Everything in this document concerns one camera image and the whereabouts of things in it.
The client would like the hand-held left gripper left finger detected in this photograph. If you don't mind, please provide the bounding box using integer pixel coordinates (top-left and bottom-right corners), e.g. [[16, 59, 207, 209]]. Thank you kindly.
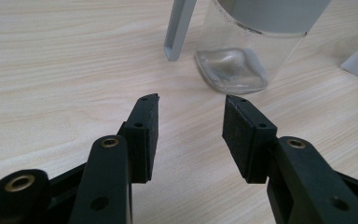
[[68, 92, 160, 224]]

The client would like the clear container with grey lid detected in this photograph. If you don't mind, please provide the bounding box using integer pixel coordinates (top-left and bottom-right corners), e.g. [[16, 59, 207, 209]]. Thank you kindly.
[[163, 0, 332, 96]]

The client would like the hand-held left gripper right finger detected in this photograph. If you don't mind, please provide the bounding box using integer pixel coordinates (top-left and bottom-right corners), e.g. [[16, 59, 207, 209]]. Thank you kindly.
[[222, 94, 358, 224]]

